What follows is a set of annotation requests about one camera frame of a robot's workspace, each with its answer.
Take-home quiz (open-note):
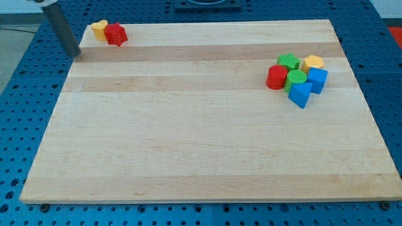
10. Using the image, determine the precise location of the blue triangle block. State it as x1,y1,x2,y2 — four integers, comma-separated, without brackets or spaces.
288,82,312,109

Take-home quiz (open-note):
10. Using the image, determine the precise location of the green star block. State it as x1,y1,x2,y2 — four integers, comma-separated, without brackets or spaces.
276,53,301,71

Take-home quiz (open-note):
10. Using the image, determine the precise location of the yellow heart block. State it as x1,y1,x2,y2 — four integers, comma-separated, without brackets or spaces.
90,19,108,41

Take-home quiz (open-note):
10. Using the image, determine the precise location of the green cylinder block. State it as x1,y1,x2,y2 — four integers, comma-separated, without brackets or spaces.
284,70,307,93

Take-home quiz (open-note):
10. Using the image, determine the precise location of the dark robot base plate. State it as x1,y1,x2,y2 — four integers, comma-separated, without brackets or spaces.
174,0,242,10

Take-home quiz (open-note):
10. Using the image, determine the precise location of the white rod mount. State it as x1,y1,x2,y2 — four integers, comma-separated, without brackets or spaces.
32,0,58,7

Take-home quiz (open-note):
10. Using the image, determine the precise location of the red star block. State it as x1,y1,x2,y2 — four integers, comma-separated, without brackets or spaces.
104,23,128,46

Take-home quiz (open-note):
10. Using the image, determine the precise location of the blue cube block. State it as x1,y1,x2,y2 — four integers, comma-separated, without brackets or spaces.
307,67,328,94

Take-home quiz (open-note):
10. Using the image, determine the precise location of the light wooden board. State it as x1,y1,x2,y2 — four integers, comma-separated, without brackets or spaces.
20,19,401,204

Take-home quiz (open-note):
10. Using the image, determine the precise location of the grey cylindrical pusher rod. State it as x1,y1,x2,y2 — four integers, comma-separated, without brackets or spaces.
41,3,81,58

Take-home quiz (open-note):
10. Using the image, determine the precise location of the red cylinder block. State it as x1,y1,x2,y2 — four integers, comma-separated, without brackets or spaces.
266,65,288,90

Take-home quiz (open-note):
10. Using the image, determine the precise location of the yellow hexagon block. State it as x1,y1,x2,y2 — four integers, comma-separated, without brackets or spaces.
301,55,325,74

